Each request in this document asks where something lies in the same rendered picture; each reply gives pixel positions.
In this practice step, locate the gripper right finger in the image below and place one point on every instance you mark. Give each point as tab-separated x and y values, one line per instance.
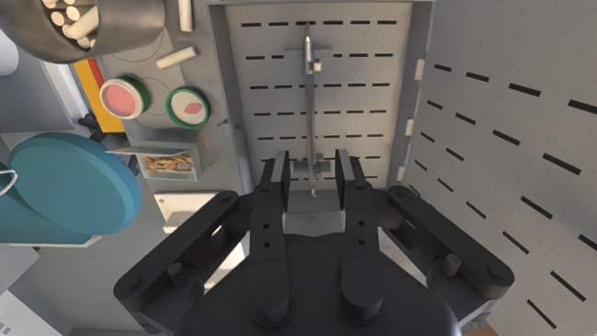
443	242

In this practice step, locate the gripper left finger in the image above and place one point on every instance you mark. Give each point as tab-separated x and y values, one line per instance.
186	242

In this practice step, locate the grey perforated cassette lid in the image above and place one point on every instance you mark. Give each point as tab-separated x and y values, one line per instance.
503	163

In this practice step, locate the grey perforated cassette tray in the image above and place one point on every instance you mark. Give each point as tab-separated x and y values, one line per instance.
363	100

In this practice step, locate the silver explorer probe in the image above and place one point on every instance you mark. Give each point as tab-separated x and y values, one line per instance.
309	107

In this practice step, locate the clear box of orange wedges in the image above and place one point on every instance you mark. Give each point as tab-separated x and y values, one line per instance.
170	164

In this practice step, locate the small orange wedge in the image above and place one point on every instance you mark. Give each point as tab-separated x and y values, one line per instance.
203	140

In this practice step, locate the blue round stool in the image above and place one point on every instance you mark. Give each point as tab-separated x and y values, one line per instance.
70	186

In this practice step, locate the green cup with pink paste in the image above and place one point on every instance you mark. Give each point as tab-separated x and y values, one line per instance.
187	109
120	99

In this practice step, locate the yellow and red flat box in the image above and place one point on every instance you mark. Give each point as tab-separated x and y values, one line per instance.
95	95

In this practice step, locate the grey oval tray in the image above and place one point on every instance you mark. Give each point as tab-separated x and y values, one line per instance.
140	65

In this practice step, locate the white cotton roll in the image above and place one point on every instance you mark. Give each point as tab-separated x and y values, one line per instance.
185	14
176	57

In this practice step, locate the steel jar of cotton rolls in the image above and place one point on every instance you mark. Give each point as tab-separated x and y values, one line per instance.
126	21

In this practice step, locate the white rounded container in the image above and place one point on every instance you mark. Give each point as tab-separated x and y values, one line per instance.
7	53

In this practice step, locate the white bracket block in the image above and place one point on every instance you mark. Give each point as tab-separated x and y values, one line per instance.
186	205

